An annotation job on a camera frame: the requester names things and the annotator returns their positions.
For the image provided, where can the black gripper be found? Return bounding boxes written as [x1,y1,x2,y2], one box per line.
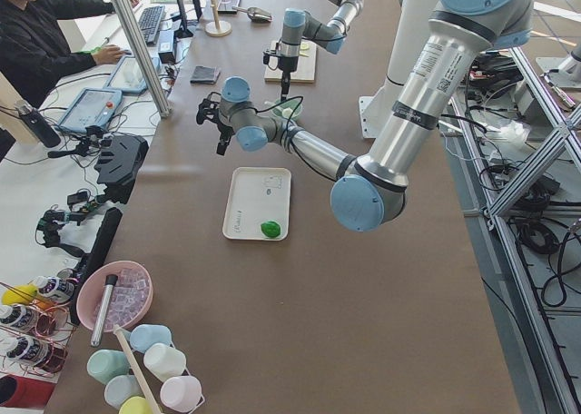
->
[277,54,299,101]
[216,113,235,155]

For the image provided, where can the white ceramic spoon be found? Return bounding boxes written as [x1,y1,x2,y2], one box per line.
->
[264,101,292,114]

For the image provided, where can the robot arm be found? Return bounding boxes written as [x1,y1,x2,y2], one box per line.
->
[271,0,364,100]
[211,0,534,232]

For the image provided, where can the mint green bowl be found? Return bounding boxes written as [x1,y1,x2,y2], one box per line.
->
[270,96,302,119]

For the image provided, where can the pink ribbed bowl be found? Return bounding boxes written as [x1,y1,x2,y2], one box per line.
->
[76,261,153,332]

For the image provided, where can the bamboo cutting board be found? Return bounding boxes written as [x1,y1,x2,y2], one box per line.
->
[263,40,318,84]

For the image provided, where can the cream rabbit serving tray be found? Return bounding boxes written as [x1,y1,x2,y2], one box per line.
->
[222,167,291,241]

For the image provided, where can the folded grey cloth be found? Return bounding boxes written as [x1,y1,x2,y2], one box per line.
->
[190,65,222,84]

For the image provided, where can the metal ice scoop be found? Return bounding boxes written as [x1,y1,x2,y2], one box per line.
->
[235,6,272,24]

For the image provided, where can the wooden mug tree stand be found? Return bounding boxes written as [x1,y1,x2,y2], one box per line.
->
[204,0,231,37]

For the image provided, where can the green lime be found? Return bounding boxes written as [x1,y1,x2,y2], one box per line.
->
[260,221,281,239]

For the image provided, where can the black controller device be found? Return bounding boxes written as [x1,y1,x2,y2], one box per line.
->
[94,134,149,203]

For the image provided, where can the computer monitor stand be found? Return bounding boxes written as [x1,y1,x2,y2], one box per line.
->
[170,0,203,40]

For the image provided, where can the blue teach pendant tablet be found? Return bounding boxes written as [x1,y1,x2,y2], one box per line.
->
[57,88,123,135]

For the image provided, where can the black computer keyboard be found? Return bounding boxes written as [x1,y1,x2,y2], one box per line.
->
[138,5,165,45]

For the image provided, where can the black long bar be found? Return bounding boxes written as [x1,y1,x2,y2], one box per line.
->
[69,207,123,326]

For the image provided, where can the clear plastic ice cubes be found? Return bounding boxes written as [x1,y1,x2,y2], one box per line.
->
[104,269,152,332]

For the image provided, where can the black water bottle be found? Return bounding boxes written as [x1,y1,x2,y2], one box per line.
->
[15,99,61,148]

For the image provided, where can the seated person in black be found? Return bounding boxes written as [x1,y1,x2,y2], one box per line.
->
[1,0,127,107]

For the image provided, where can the light blue plastic cup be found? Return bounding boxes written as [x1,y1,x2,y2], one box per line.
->
[130,324,172,353]

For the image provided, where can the metal cylinder tube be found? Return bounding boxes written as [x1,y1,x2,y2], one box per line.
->
[90,274,118,348]

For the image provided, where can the cream white plastic cup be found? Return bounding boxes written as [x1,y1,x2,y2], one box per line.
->
[143,343,186,382]

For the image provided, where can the yellow lemon juice bottle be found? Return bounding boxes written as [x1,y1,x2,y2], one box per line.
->
[1,284,37,305]

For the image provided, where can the mint green plastic cup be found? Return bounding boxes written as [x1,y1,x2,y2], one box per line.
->
[86,350,130,385]

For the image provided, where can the pale pink plastic cup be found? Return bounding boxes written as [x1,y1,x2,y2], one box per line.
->
[160,376,202,412]

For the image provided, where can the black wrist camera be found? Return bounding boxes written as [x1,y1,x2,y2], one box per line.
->
[262,49,279,71]
[196,94,221,125]

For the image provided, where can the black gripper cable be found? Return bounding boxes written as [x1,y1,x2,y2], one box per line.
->
[203,91,304,129]

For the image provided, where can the aluminium frame post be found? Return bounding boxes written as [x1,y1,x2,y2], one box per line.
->
[111,0,172,118]

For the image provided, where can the copper wire bottle rack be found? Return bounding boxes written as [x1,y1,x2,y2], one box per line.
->
[1,278,76,379]

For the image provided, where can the wooden rack handle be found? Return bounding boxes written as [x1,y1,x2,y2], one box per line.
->
[113,325,162,414]

